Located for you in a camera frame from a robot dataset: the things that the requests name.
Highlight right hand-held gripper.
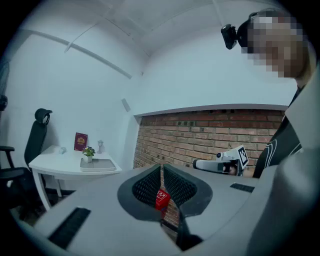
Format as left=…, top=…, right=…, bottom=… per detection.
left=192, top=144, right=249, bottom=177

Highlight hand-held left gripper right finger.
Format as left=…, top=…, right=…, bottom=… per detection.
left=163, top=164, right=260, bottom=252

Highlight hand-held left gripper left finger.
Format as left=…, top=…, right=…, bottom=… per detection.
left=34, top=164, right=183, bottom=256

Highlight grey tray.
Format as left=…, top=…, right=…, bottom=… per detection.
left=79, top=157, right=118, bottom=173

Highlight potted purple pansy flowers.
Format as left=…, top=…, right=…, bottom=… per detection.
left=81, top=146, right=97, bottom=164

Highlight red box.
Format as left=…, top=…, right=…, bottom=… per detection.
left=155, top=188, right=172, bottom=212

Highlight person's black shirt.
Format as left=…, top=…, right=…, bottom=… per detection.
left=252, top=84, right=309, bottom=180

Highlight dark red book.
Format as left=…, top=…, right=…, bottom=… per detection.
left=74, top=132, right=89, bottom=153

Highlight black office chair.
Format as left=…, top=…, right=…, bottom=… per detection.
left=0, top=108, right=53, bottom=221

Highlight person's head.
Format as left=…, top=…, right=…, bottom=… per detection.
left=239, top=8, right=316, bottom=88

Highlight white wall box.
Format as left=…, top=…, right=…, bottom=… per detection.
left=121, top=98, right=132, bottom=113

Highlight black head-worn camera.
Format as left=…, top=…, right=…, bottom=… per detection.
left=220, top=11, right=261, bottom=50

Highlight white wall conduit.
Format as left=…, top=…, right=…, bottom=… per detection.
left=64, top=41, right=133, bottom=80

